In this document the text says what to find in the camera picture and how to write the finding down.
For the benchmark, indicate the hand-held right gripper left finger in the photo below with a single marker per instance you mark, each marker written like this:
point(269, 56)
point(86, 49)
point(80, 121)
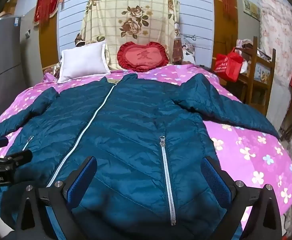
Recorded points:
point(86, 177)

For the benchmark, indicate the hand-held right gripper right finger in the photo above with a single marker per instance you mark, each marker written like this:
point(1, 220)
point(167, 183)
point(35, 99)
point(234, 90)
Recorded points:
point(214, 180)

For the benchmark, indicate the teal puffer jacket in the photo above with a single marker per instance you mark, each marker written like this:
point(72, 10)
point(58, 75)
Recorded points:
point(136, 120)

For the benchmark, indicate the pink floral bedsheet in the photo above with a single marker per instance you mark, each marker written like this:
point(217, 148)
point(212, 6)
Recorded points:
point(248, 142)

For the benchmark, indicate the grey refrigerator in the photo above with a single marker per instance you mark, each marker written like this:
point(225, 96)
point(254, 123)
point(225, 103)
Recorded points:
point(3, 55)

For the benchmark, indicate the brown wooden panel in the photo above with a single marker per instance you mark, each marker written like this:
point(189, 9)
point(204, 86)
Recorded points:
point(48, 45)
point(219, 30)

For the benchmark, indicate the white pillow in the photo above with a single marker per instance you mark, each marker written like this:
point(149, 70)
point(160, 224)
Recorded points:
point(83, 62)

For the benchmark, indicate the red shopping bag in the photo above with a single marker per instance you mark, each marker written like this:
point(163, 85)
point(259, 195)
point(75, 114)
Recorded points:
point(227, 66)

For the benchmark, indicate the wooden chair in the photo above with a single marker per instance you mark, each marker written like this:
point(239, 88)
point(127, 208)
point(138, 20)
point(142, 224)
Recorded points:
point(255, 55)

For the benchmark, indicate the red heart cushion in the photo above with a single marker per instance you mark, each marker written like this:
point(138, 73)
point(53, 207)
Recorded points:
point(142, 57)

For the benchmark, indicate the red hanging banner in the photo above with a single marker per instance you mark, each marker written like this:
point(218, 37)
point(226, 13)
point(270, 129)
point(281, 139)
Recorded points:
point(47, 0)

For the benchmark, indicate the pale floral curtain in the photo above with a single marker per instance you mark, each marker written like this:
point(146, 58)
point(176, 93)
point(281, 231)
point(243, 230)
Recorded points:
point(278, 42)

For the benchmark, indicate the beige floral pillow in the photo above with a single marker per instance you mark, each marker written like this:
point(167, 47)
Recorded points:
point(131, 12)

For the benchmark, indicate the red tassel decoration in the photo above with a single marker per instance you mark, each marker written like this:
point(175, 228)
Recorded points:
point(229, 0)

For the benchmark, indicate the wall picture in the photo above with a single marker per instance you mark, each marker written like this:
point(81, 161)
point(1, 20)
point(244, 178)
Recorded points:
point(251, 8)

